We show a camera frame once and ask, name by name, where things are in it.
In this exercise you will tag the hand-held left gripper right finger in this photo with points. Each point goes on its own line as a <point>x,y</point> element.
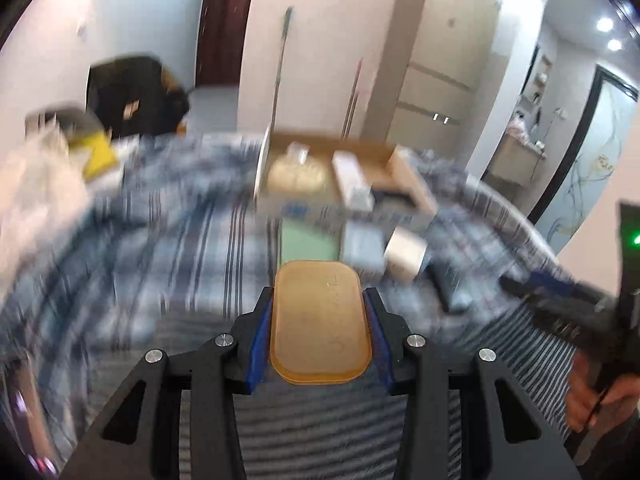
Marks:
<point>377,330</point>

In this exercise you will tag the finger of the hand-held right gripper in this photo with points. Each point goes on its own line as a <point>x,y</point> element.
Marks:
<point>550,282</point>

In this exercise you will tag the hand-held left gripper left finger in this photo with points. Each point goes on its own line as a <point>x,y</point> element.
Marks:
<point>260,330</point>

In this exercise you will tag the amber plastic lid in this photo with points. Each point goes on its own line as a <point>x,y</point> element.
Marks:
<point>320,325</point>

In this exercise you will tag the white square box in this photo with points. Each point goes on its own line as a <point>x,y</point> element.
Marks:
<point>405,255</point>

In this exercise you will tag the green snap wallet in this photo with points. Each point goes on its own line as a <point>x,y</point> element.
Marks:
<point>310,240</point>

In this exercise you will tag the shallow cardboard box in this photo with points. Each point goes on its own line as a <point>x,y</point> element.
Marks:
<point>310,212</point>

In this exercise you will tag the white remote control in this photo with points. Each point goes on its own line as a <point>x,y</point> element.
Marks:
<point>350,180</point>

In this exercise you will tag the person's right hand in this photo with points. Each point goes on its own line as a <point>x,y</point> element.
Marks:
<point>580,405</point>

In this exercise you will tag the dark grey pouch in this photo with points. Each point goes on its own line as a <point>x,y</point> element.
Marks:
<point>452,287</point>

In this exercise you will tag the grey striped sheet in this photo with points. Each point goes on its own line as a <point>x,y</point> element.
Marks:
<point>320,430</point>

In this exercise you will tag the beige sink cabinet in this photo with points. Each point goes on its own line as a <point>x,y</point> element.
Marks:
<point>510,160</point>

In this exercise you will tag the blue plaid blanket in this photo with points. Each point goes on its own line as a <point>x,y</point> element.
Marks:
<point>150,260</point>

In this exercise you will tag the floral glass door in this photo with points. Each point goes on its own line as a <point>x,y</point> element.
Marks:
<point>600,160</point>

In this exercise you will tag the white crumpled cloth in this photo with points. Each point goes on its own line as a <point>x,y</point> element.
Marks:
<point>519,125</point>

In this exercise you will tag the ceiling spotlight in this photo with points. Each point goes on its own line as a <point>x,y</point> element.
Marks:
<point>605,24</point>
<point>614,45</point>

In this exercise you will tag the beige refrigerator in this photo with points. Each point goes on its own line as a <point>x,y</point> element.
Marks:
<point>440,60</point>

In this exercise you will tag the black smartphone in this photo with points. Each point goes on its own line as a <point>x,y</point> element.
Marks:
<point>25,410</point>

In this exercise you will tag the clear plastic bag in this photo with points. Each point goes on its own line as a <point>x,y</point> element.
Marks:
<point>40,185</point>

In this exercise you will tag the grey bag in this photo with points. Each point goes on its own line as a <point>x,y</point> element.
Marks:
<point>75,120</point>

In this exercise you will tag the dark brown door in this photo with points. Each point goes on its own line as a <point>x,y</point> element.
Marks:
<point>220,30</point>

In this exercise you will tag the white wall outlet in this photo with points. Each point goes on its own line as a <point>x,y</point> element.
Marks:
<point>560,114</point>

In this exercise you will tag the wall shelf niche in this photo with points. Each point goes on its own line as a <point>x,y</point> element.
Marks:
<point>542,75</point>

